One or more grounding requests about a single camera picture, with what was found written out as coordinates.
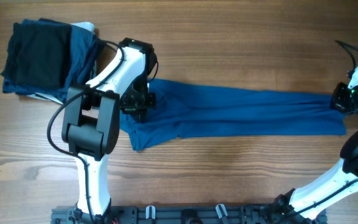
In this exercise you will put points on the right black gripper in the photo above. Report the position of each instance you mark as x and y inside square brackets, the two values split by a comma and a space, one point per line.
[338, 100]

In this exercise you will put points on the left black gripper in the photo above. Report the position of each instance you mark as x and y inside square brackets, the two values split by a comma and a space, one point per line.
[141, 109]

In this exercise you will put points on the blue polo shirt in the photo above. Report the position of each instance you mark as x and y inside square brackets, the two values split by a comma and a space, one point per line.
[199, 111]

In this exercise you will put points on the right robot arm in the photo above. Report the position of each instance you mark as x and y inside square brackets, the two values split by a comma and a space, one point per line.
[305, 204]

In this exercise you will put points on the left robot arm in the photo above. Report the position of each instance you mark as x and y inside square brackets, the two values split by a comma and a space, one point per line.
[91, 125]

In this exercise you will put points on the navy folded garment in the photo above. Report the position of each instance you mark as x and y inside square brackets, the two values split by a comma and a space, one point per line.
[45, 57]

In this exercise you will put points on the black folded garment on top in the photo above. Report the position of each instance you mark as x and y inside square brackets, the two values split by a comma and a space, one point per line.
[38, 55]

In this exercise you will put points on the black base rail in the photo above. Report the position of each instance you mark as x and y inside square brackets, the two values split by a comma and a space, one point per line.
[258, 213]

